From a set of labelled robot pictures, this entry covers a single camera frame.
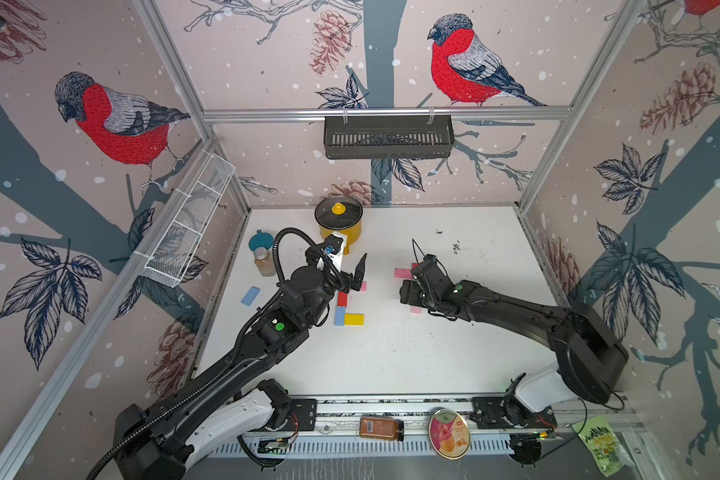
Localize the pink block cluster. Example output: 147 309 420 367
394 268 412 279

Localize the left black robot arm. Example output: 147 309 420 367
87 227 365 479

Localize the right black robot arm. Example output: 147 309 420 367
400 254 629 428

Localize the brown spice jar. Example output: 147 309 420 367
253 247 276 277

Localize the blue block table edge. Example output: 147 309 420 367
241 286 260 306

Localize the glass lid yellow knob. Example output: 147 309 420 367
314 196 363 230

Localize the black hanging shelf basket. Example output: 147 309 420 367
323 115 455 160

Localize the pink round cup lid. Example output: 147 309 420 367
428 409 471 460

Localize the brown packet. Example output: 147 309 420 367
358 416 404 442

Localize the green snack packet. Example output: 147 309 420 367
573 416 635 478

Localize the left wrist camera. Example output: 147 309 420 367
318 232 347 270

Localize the yellow pot with handle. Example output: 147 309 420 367
317 218 364 256

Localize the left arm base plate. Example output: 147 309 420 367
264 398 318 432

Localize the white wire basket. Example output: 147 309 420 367
141 150 235 288

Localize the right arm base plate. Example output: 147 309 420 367
469 396 558 430

